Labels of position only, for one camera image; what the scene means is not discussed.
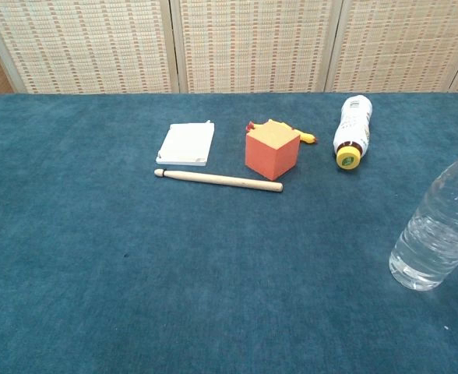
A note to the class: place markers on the white bottle yellow cap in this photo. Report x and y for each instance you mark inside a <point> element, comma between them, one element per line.
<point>351,128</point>

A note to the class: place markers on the transparent water bottle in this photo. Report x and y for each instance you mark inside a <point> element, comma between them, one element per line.
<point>435,233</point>

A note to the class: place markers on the yellow rubber chicken toy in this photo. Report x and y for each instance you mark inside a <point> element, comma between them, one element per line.
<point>306,136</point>

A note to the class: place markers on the wooden drumstick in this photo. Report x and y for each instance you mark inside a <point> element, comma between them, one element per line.
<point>221,180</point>

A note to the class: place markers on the woven folding screen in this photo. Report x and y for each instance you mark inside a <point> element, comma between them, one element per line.
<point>252,43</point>

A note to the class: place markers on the white flat square plate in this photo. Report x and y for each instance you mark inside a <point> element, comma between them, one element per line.
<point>187,144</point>

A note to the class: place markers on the blue table cloth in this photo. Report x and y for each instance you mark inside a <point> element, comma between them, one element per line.
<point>198,265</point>

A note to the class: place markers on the orange cube block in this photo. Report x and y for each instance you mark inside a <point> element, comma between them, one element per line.
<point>272,152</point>

